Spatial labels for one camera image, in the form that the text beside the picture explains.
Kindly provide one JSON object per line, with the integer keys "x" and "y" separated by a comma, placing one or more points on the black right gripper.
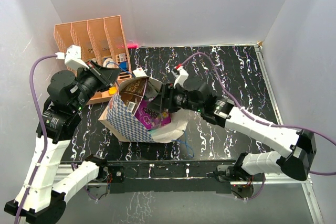
{"x": 165, "y": 98}

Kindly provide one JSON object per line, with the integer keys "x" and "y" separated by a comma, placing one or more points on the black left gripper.
{"x": 108, "y": 75}

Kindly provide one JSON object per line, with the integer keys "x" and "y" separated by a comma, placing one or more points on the brown kettle chips bag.
{"x": 133, "y": 93}

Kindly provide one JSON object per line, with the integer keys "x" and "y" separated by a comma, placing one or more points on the blue checkered paper bag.
{"x": 127, "y": 128}

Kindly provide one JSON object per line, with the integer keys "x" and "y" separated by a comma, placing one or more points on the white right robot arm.
{"x": 292, "y": 151}

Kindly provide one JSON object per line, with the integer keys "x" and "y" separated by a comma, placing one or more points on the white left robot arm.
{"x": 40, "y": 199}

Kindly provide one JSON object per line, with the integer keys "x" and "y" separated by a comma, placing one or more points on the purple snack bag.
{"x": 151, "y": 119}

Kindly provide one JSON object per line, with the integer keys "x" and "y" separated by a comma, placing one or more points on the white label bottle in organizer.
{"x": 108, "y": 62}

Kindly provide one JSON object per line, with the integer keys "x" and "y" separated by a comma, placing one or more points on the yellow object in organizer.
{"x": 112, "y": 90}

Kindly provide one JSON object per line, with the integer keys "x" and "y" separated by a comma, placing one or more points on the blue item in organizer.
{"x": 124, "y": 65}

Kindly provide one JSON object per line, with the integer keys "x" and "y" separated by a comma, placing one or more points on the small white red box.
{"x": 139, "y": 73}

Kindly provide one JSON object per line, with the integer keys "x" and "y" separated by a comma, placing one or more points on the orange plastic file organizer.
{"x": 98, "y": 38}

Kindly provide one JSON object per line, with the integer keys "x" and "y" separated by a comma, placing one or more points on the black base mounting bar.
{"x": 173, "y": 176}

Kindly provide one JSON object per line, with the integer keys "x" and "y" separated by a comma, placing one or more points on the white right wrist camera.
{"x": 180, "y": 75}

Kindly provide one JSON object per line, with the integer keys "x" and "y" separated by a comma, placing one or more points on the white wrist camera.
{"x": 180, "y": 75}
{"x": 72, "y": 58}

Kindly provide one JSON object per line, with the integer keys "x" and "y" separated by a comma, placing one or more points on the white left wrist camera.
{"x": 72, "y": 58}

